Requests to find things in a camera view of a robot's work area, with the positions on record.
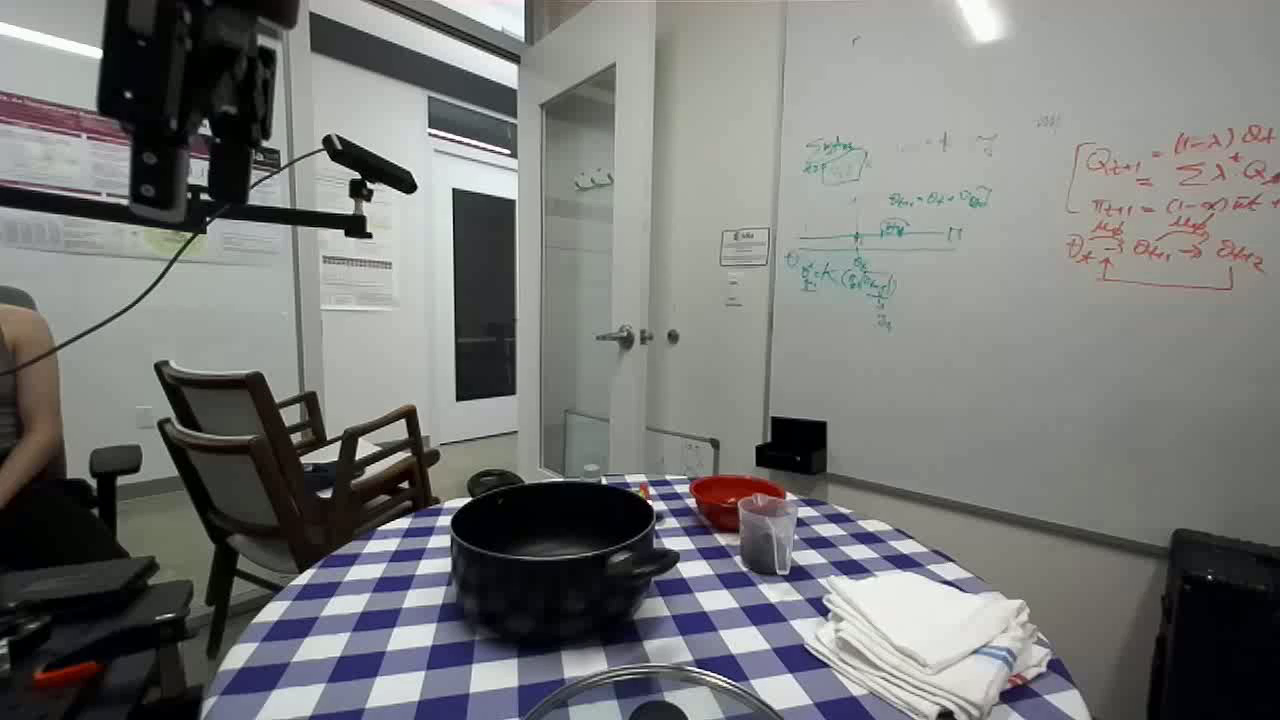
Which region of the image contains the small black box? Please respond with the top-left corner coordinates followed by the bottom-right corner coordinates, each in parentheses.
top-left (751, 411), bottom-right (833, 481)

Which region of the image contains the black boom rod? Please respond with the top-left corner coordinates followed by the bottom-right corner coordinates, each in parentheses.
top-left (0, 181), bottom-right (382, 242)

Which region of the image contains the wall poster with red band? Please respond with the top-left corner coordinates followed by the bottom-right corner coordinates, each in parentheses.
top-left (0, 87), bottom-right (291, 265)

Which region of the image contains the thin black camera cable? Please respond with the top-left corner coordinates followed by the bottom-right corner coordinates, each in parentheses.
top-left (0, 140), bottom-right (331, 374)

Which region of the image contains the clear plastic measuring cup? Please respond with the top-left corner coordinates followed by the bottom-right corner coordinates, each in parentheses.
top-left (731, 490), bottom-right (802, 580)

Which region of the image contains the silver door handle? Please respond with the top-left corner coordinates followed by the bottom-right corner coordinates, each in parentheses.
top-left (592, 319), bottom-right (643, 355)

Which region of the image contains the white towel with blue stripe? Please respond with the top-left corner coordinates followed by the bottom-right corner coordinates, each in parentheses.
top-left (806, 612), bottom-right (1061, 720)

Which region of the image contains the small white door sign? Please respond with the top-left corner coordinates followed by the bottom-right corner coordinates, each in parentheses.
top-left (716, 222), bottom-right (776, 270)

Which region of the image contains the white door with dark window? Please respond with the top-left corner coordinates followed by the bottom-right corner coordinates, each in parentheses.
top-left (420, 91), bottom-right (523, 447)

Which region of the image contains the red handled tool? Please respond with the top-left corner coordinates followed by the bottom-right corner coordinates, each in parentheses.
top-left (27, 654), bottom-right (107, 696)

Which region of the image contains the red bowl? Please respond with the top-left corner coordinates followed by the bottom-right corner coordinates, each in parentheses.
top-left (688, 472), bottom-right (794, 536)

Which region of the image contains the whiteboard with handwriting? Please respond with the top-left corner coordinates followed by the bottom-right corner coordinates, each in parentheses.
top-left (768, 0), bottom-right (1280, 550)

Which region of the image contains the blue white checkered tablecloth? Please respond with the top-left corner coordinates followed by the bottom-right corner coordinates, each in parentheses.
top-left (197, 472), bottom-right (1094, 720)

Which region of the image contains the black office chair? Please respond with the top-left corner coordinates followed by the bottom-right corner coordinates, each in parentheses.
top-left (0, 441), bottom-right (202, 720)

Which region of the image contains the black cooking pot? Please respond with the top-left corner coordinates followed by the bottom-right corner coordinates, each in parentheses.
top-left (448, 481), bottom-right (684, 649)

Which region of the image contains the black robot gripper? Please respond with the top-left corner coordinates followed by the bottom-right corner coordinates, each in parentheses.
top-left (98, 0), bottom-right (306, 222)

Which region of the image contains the black cabinet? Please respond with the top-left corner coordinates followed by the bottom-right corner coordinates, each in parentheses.
top-left (1149, 523), bottom-right (1280, 720)

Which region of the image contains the plain white folded towel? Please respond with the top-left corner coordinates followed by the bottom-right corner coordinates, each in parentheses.
top-left (821, 567), bottom-right (1033, 674)

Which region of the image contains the black camera on boom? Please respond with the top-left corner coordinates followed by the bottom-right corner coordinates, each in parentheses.
top-left (322, 133), bottom-right (420, 199)

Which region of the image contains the wooden chair grey cushion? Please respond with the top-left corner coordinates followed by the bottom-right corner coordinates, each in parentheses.
top-left (151, 355), bottom-right (337, 462)
top-left (151, 401), bottom-right (443, 660)

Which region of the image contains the small dark round object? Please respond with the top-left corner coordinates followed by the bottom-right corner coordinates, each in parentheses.
top-left (463, 462), bottom-right (529, 502)

